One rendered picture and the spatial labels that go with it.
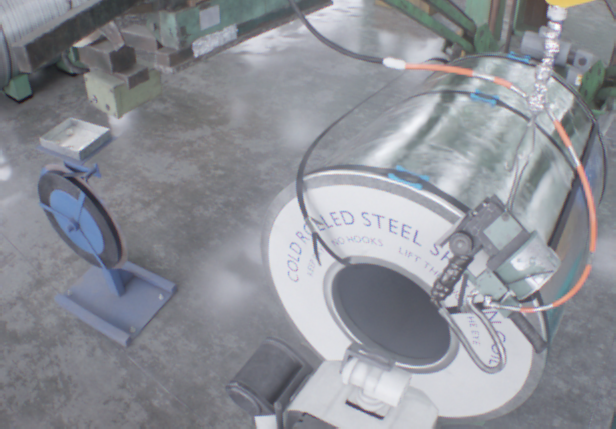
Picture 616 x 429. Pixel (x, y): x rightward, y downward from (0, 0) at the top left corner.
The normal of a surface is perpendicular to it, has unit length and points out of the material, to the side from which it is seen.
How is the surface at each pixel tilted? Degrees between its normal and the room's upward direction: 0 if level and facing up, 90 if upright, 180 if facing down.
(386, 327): 13
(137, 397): 0
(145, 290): 0
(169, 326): 0
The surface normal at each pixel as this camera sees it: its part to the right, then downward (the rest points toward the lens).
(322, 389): 0.00, -0.78
